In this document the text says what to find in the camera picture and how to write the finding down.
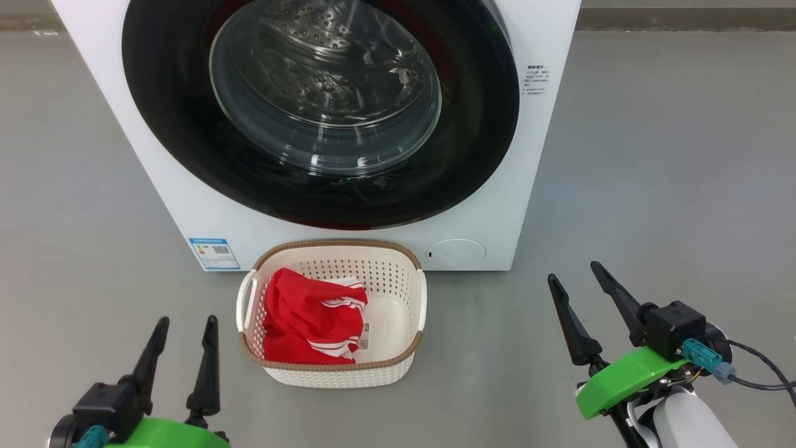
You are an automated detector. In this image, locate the teal left cable connector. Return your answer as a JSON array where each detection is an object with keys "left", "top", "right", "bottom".
[{"left": 76, "top": 426, "right": 110, "bottom": 448}]

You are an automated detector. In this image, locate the teal right cable connector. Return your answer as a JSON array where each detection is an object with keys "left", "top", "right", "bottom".
[{"left": 682, "top": 338, "right": 738, "bottom": 385}]

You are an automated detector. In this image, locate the red garment with white stripes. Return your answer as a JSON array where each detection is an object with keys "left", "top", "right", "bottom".
[{"left": 262, "top": 268, "right": 369, "bottom": 365}]

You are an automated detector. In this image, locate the teal cable connector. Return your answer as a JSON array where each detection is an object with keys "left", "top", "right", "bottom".
[
  {"left": 682, "top": 338, "right": 738, "bottom": 385},
  {"left": 76, "top": 426, "right": 110, "bottom": 448}
]

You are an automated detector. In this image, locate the black round glass washer door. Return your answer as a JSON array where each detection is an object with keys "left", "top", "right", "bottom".
[{"left": 122, "top": 0, "right": 520, "bottom": 230}]

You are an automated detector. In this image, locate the white front-load washing machine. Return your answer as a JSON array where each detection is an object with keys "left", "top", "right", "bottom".
[{"left": 51, "top": 0, "right": 582, "bottom": 272}]

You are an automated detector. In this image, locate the blue energy label sticker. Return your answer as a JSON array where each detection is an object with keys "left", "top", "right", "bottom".
[{"left": 189, "top": 237, "right": 241, "bottom": 271}]

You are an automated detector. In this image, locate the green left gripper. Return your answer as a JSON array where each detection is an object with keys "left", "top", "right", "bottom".
[{"left": 104, "top": 315, "right": 232, "bottom": 448}]

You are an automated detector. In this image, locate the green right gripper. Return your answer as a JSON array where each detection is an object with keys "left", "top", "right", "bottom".
[{"left": 547, "top": 261, "right": 710, "bottom": 421}]

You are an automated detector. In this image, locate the cream perforated basket brown rim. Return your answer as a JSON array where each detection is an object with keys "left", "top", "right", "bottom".
[{"left": 236, "top": 239, "right": 428, "bottom": 390}]

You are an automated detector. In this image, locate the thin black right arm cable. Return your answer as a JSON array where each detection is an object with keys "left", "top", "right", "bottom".
[{"left": 721, "top": 339, "right": 796, "bottom": 408}]

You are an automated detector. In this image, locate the round white filter cover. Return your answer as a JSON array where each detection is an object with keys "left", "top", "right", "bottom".
[{"left": 425, "top": 239, "right": 488, "bottom": 269}]

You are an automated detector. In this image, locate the perforated steel washer drum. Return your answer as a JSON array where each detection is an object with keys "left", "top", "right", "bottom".
[{"left": 215, "top": 0, "right": 439, "bottom": 169}]

